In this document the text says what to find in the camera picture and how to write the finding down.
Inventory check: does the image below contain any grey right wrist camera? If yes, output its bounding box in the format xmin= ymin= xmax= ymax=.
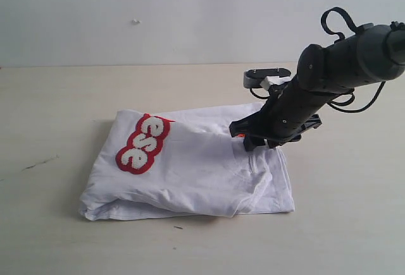
xmin=243 ymin=68 xmax=292 ymax=90

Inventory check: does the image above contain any white t-shirt red lettering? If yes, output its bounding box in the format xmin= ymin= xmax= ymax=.
xmin=79 ymin=102 xmax=295 ymax=221

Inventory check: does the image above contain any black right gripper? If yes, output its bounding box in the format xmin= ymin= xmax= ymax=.
xmin=229 ymin=76 xmax=335 ymax=152

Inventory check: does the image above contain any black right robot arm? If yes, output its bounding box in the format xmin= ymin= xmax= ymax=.
xmin=229 ymin=21 xmax=404 ymax=151

